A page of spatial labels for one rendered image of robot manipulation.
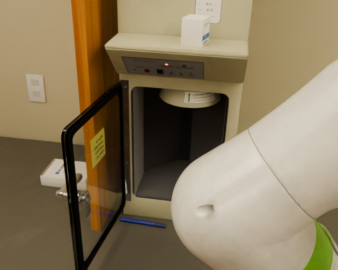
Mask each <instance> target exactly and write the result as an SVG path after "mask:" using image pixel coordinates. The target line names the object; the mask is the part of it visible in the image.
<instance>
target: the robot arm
mask: <svg viewBox="0 0 338 270"><path fill-rule="evenodd" d="M336 208H338V59H337V60H335V61H334V62H332V63H331V64H329V65H328V66H327V67H325V68H324V69H323V70H322V71H321V72H320V73H318V74H317V75H316V76H315V77H314V78H313V79H312V80H311V81H309V82H308V83H307V84H306V85H305V86H303V87H302V88H301V89H300V90H299V91H297V92H296V93H295V94H294V95H293V96H291V97H290V98H288V99H287V100H286V101H285V102H283V103H282V104H281V105H280V106H278V107H277V108H276V109H274V110H273V111H272V112H270V113H269V114H268V115H266V116H265V117H264V118H262V119H261V120H259V121H258V122H256V123H255V124H254V125H252V126H251V127H250V128H248V129H247V130H245V131H243V132H242V133H240V134H238V135H237V136H235V137H233V138H231V139H230V140H228V141H226V142H225V143H223V144H221V145H220V146H218V147H216V148H214V149H213V150H211V151H209V152H208V153H206V154H205V155H202V156H201V157H200V158H198V159H196V160H195V161H193V162H192V163H191V164H190V165H189V166H188V167H187V168H186V169H185V170H184V171H183V173H182V174H181V175H180V177H179V179H178V180H177V183H176V185H175V187H174V190H173V194H172V200H171V215H172V221H173V225H174V228H175V231H176V232H177V234H178V236H179V238H180V240H181V241H182V243H183V244H184V246H185V247H186V248H187V249H188V250H189V251H190V252H191V253H192V254H193V255H195V256H196V257H198V258H199V259H200V260H202V261H203V262H204V263H206V264H207V265H208V266H210V267H211V268H213V269H214V270H338V246H337V245H336V243H335V241H334V240H333V238H332V236H331V234H330V232H329V231H328V230H327V228H326V227H325V226H324V225H322V224H321V223H319V222H317V221H316V219H317V218H318V217H320V216H322V215H324V214H325V213H327V212H329V211H331V210H333V209H336Z"/></svg>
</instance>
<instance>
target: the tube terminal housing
mask: <svg viewBox="0 0 338 270"><path fill-rule="evenodd" d="M252 3H253V0H222V11H221V24H210V28H209V39H223V40H239V41H247V42H248V35H249V26H250V20H251V12H252ZM189 14H195V0H117V21H118V33H134V34H150V35H166V36H181V26H182V18H183V17H185V16H187V15H189ZM119 77H120V80H128V81H129V124H130V177H131V201H126V203H125V206H124V209H123V213H124V214H129V215H138V216H147V217H152V218H160V219H169V220H172V215H171V201H167V200H158V199H149V198H140V197H136V196H135V195H134V194H133V172H132V140H131V90H132V89H133V88H134V87H136V86H139V87H152V88H164V89H178V90H185V91H198V92H210V93H223V94H225V95H227V97H228V98H229V105H228V111H227V121H226V131H225V141H224V142H226V141H228V140H230V139H231V138H233V137H235V136H236V135H237V130H238V121H239V112H240V103H241V94H242V88H243V83H235V82H222V81H208V80H195V79H181V78H168V77H155V76H142V75H134V74H120V73H119Z"/></svg>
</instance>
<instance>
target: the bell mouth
mask: <svg viewBox="0 0 338 270"><path fill-rule="evenodd" d="M159 96H160V98H161V99H162V100H163V101H165V102H166V103H168V104H171V105H174V106H177V107H184V108H203V107H209V106H212V105H215V104H216V103H218V102H219V101H220V100H221V94H220V93H210V92H198V91H185V90H178V89H164V88H162V89H161V91H160V93H159Z"/></svg>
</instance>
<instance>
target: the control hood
mask: <svg viewBox="0 0 338 270"><path fill-rule="evenodd" d="M105 49H106V51H107V53H108V55H109V57H110V60H111V62H112V64H113V66H114V68H115V70H116V72H117V73H120V74H133V73H128V72H127V69H126V67H125V65H124V62H123V60H122V57H121V56H123V57H137V58H152V59H166V60H174V61H189V62H203V63H204V79H195V78H182V77H168V76H155V77H168V78H181V79H195V80H208V81H222V82H229V83H243V82H244V77H245V72H246V67H247V61H248V42H247V41H239V40H223V39H209V42H208V43H207V44H205V45H204V46H203V47H194V46H186V45H181V36H166V35H150V34H134V33H117V35H116V36H114V37H113V38H112V39H111V40H109V41H108V42H107V43H106V44H105ZM134 75H142V76H154V75H147V74H134Z"/></svg>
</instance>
